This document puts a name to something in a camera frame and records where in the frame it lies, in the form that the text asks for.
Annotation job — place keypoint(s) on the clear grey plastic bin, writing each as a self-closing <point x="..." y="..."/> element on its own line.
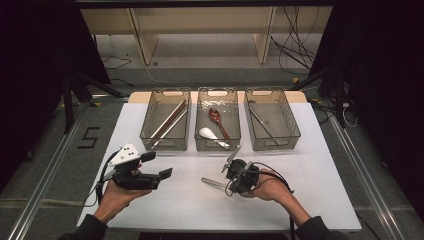
<point x="160" y="110"/>
<point x="203" y="116"/>
<point x="280" y="116"/>

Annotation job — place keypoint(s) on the silver fork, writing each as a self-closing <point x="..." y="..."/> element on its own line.
<point x="260" y="121"/>

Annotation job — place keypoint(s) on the beige wooden desk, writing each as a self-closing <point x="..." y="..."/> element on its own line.
<point x="206" y="20"/>

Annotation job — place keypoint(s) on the person's right hand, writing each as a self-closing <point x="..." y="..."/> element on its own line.
<point x="273" y="188"/>

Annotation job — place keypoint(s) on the silver metal chopstick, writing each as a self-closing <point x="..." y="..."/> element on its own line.
<point x="170" y="128"/>
<point x="166" y="124"/>

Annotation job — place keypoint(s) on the black tripod stand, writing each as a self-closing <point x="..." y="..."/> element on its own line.
<point x="68" y="106"/>

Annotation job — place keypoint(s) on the aluminium floor rail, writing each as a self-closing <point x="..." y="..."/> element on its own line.
<point x="366" y="176"/>
<point x="43" y="190"/>

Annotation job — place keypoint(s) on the white table mat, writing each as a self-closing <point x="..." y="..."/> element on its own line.
<point x="186" y="213"/>

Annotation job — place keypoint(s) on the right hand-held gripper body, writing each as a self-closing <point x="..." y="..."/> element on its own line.
<point x="245" y="178"/>

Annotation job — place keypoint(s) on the white ceramic spoon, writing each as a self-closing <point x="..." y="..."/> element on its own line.
<point x="206" y="133"/>

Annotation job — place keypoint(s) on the brown wooden chopstick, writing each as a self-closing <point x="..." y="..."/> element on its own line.
<point x="167" y="119"/>
<point x="170" y="120"/>

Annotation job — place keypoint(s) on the brown wooden spoon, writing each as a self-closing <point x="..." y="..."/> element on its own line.
<point x="215" y="115"/>

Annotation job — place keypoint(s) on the person's left hand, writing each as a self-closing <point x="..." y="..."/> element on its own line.
<point x="115" y="204"/>

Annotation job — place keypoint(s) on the black metal stand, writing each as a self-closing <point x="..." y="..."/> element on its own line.
<point x="339" y="100"/>

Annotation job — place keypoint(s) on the black curtain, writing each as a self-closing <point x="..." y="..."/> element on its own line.
<point x="383" y="66"/>
<point x="33" y="66"/>

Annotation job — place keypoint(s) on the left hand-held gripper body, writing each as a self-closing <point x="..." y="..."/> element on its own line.
<point x="131" y="182"/>

